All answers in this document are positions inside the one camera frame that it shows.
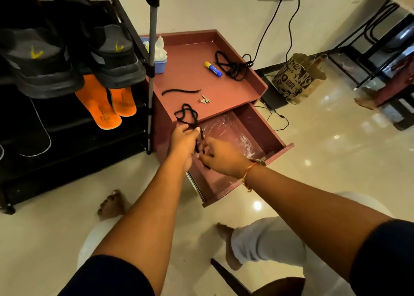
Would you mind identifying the person's right hand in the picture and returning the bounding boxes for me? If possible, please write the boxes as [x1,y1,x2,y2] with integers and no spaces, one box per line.
[198,137,253,180]

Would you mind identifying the person's left hand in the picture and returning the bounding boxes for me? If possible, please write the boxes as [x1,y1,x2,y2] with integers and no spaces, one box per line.
[168,124,201,172]

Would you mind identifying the long black shoelace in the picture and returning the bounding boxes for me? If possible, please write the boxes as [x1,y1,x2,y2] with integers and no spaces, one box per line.
[174,103,211,169]

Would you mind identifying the person's right forearm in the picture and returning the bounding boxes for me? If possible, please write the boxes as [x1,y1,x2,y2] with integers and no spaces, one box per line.
[243,165,393,283]

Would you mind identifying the person's left forearm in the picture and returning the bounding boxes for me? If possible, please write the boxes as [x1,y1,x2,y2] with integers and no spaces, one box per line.
[91,155,190,296]

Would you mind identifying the clear plastic wrap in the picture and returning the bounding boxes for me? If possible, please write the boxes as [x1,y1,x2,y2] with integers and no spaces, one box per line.
[198,111,265,160]

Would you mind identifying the short black lace piece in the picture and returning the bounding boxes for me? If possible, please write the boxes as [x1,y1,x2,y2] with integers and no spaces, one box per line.
[161,88,202,96]

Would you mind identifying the reddish brown bedside cabinet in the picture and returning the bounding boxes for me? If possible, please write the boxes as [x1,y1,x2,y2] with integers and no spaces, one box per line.
[140,29,295,208]

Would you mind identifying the blue yellow glue stick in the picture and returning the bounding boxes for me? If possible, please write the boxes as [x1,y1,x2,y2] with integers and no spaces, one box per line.
[204,61,223,78]

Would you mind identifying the orange shoe insole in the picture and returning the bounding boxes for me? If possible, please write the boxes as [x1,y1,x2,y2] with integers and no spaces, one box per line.
[75,74,122,131]
[109,86,137,117]

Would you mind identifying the grey black metal pole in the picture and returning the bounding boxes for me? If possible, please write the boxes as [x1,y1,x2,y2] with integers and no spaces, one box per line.
[142,0,161,155]

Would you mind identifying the blue tub with tissues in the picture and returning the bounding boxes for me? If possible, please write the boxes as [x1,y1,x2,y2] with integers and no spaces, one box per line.
[140,35,168,75]

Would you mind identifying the person's right foot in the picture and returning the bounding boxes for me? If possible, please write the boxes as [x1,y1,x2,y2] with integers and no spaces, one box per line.
[216,222,243,271]

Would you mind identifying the person's foot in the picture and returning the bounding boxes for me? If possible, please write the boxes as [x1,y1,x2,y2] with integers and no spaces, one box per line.
[97,189,130,221]
[216,222,243,271]

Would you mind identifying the flat black device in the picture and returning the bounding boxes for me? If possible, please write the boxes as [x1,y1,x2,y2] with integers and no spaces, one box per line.
[260,75,289,111]

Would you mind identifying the white trousers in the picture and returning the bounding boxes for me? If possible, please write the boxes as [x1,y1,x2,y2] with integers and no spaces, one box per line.
[77,191,396,296]

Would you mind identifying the person's left foot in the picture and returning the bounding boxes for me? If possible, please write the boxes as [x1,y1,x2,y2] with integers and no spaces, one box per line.
[97,189,130,221]

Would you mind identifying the black grey sports shoe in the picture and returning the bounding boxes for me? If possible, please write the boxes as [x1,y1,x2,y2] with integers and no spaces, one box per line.
[53,0,147,89]
[0,0,85,100]

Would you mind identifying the printed brown paper bag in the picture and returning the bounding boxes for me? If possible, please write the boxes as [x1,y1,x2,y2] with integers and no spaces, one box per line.
[272,53,328,105]

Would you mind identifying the black shoe rack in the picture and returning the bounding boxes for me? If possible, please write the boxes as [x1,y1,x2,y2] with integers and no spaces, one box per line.
[0,0,154,215]

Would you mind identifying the dark wooden chair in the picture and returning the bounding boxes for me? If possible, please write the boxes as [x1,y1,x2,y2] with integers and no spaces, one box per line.
[210,258,306,296]

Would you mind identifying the dark blue shirt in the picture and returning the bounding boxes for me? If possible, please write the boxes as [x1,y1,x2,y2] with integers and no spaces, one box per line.
[58,219,414,296]

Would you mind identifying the orange thread wrist bracelet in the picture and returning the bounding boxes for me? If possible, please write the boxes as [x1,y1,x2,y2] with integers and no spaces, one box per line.
[240,159,267,193]

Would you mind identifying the tangled black cord bundle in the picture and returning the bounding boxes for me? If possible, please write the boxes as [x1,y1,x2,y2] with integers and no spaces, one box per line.
[214,50,255,82]

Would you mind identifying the thin black floor cable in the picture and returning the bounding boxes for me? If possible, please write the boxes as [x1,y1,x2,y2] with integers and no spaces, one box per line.
[254,104,290,132]

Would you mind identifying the black power cable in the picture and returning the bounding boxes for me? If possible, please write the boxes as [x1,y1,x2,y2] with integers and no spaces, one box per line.
[242,0,286,67]
[285,0,301,63]

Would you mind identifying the thin white cord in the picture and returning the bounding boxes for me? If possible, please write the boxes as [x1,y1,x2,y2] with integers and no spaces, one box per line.
[19,98,52,158]

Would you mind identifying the black metal desk frame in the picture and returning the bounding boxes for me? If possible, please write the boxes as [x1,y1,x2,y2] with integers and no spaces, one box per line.
[328,0,414,132]

